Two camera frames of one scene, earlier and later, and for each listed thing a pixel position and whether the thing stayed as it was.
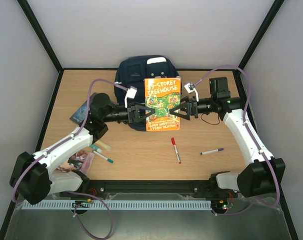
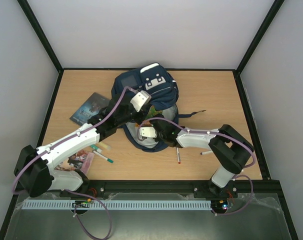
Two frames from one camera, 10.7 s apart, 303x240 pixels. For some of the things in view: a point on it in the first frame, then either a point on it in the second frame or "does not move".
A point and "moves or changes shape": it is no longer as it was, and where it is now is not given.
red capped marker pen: [173, 142] does not move
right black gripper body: [193, 107] to [156, 122]
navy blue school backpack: [132, 71] moves or changes shape
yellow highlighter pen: [104, 146] does not move
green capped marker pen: [103, 157] does not move
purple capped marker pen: [212, 151] does not move
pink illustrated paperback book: [80, 160] does not move
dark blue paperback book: [79, 116] does not move
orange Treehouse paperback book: [162, 95] moves or changes shape
